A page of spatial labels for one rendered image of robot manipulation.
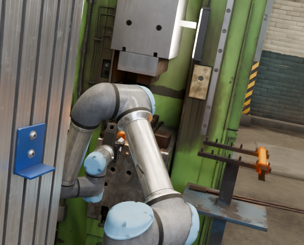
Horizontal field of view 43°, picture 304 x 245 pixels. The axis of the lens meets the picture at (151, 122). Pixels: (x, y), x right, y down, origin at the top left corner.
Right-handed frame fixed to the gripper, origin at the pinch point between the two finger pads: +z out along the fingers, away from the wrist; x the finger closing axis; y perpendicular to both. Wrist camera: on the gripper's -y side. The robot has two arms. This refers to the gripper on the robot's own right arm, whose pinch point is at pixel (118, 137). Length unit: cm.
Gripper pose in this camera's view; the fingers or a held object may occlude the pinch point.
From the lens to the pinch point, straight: 173.1
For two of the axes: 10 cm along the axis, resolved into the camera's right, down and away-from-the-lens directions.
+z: 1.7, -1.9, 9.7
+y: -1.6, 9.6, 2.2
